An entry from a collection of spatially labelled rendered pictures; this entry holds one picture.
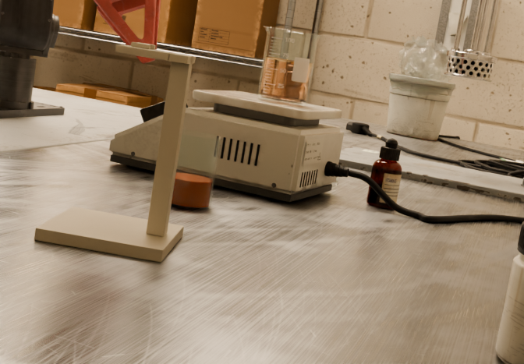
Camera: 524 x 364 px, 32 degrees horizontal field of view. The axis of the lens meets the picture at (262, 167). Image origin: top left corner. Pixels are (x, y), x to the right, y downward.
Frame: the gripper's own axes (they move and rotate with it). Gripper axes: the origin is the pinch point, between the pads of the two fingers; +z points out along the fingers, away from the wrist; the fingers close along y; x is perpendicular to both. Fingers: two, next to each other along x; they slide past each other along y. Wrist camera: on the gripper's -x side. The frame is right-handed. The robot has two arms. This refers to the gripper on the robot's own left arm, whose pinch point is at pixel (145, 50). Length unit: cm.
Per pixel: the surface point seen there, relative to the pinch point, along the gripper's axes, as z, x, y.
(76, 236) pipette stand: 18.4, 7.2, -33.9
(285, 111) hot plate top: 11.5, -10.4, -8.4
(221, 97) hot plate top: 7.9, -5.4, -6.0
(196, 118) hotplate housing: 9.1, -2.6, -5.1
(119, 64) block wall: -65, 13, 264
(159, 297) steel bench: 23.4, 3.0, -41.2
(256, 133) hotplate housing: 12.4, -7.4, -7.4
